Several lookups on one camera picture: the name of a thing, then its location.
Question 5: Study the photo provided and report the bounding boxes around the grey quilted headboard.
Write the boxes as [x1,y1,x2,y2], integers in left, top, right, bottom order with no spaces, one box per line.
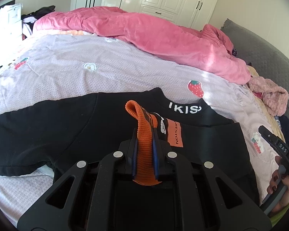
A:
[221,19,289,118]

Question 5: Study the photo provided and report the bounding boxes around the right hand red nails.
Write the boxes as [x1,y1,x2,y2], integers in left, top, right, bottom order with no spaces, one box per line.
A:
[266,155,289,213]

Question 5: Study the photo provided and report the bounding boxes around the dark clothes pile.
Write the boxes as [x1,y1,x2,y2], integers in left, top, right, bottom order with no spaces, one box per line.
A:
[21,5,56,40]

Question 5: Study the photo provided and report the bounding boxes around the pink quilt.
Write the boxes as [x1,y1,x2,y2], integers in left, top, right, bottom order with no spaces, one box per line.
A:
[34,6,251,85]

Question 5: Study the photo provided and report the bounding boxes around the fluffy pink garment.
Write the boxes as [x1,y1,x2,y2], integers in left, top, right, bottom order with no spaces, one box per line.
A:
[247,77,289,116]

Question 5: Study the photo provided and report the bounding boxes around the lilac patterned bed sheet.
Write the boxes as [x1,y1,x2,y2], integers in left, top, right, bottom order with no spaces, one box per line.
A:
[0,35,279,199]

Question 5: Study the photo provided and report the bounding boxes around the black long-sleeve shirt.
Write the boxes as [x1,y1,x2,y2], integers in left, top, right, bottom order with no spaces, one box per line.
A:
[0,88,260,203]

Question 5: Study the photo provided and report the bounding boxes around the white drawer cabinet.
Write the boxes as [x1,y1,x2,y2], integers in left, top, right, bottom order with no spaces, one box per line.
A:
[0,3,23,51]

